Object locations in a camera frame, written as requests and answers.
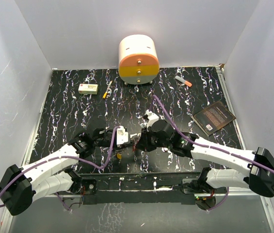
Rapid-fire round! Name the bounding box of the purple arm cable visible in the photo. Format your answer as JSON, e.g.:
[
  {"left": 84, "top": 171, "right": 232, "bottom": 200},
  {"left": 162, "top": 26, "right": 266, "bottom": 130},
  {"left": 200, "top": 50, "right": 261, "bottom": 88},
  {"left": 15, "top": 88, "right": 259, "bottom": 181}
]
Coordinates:
[
  {"left": 0, "top": 125, "right": 125, "bottom": 212},
  {"left": 152, "top": 95, "right": 274, "bottom": 212}
]

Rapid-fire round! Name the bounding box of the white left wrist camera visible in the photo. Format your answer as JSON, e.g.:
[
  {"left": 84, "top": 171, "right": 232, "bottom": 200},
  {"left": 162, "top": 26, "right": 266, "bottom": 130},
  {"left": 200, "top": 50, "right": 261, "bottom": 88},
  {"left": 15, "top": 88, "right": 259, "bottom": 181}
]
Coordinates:
[{"left": 116, "top": 126, "right": 130, "bottom": 147}]

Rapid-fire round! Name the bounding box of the aluminium frame rail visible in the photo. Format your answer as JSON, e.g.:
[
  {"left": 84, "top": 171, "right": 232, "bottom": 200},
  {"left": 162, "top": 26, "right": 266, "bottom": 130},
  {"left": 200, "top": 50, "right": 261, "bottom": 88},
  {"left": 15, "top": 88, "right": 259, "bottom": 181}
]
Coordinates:
[{"left": 0, "top": 185, "right": 274, "bottom": 233}]

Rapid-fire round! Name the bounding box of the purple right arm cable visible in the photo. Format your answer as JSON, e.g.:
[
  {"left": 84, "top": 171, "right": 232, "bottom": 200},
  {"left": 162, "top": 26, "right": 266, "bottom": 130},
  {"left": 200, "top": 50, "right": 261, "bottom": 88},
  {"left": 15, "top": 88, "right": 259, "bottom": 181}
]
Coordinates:
[{"left": 152, "top": 95, "right": 274, "bottom": 212}]

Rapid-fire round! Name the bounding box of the orange and grey marker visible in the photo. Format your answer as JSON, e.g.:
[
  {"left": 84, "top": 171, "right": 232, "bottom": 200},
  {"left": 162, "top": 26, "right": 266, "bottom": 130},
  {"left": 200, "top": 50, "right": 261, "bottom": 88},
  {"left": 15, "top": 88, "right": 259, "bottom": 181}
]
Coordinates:
[{"left": 175, "top": 76, "right": 192, "bottom": 87}]

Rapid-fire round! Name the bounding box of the yellow and white pen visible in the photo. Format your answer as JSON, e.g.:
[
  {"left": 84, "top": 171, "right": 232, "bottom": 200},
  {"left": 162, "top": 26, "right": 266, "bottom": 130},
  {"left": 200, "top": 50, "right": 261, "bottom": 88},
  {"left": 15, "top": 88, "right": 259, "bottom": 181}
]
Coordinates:
[{"left": 103, "top": 81, "right": 113, "bottom": 99}]

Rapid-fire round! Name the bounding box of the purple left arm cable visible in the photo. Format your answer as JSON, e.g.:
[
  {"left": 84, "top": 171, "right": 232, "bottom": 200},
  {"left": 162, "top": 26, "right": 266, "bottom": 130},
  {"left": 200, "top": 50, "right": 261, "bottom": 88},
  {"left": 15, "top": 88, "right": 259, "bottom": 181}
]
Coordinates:
[{"left": 0, "top": 125, "right": 125, "bottom": 212}]

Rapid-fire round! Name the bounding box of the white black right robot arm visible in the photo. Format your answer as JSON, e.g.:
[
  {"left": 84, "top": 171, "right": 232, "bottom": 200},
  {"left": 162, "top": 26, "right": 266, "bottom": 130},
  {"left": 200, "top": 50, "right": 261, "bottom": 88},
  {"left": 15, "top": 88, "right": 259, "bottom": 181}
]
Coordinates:
[{"left": 135, "top": 120, "right": 274, "bottom": 198}]

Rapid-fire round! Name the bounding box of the round three-colour drawer cabinet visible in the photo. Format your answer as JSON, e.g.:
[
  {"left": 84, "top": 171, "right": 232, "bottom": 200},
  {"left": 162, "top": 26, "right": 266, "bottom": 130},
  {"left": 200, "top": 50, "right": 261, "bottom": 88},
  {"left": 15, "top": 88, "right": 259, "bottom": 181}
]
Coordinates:
[{"left": 118, "top": 34, "right": 160, "bottom": 85}]

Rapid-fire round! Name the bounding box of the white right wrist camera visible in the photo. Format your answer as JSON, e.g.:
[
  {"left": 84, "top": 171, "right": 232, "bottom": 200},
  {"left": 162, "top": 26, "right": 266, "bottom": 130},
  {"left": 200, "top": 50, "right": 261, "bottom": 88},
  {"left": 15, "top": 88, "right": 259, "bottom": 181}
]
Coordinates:
[{"left": 144, "top": 110, "right": 160, "bottom": 129}]

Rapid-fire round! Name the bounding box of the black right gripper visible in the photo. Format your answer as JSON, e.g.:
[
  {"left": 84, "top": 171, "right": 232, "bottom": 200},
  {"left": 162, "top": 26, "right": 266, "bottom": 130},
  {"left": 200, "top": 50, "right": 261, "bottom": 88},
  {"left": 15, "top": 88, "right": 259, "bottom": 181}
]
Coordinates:
[{"left": 136, "top": 126, "right": 171, "bottom": 152}]

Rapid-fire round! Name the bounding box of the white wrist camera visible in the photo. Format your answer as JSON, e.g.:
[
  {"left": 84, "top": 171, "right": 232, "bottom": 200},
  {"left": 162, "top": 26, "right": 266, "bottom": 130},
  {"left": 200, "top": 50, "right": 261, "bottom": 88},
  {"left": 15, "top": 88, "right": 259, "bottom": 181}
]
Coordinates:
[
  {"left": 144, "top": 110, "right": 160, "bottom": 129},
  {"left": 116, "top": 126, "right": 130, "bottom": 147}
]

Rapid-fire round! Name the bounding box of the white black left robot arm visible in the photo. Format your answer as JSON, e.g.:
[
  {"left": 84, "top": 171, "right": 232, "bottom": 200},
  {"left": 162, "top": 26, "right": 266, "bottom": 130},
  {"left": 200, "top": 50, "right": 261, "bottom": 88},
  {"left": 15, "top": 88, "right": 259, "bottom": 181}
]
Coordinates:
[{"left": 0, "top": 126, "right": 133, "bottom": 216}]

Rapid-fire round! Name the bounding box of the dark paperback book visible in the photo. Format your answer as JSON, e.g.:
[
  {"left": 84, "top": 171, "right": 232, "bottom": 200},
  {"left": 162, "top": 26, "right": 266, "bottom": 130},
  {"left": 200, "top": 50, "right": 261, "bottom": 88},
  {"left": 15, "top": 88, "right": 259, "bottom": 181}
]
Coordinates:
[{"left": 192, "top": 101, "right": 236, "bottom": 136}]

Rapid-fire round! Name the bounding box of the white small cardboard box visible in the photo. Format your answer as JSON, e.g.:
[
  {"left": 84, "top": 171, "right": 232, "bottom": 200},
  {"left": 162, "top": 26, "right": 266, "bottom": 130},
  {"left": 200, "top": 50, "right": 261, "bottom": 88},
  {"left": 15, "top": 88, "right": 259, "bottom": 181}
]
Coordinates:
[{"left": 78, "top": 83, "right": 98, "bottom": 95}]

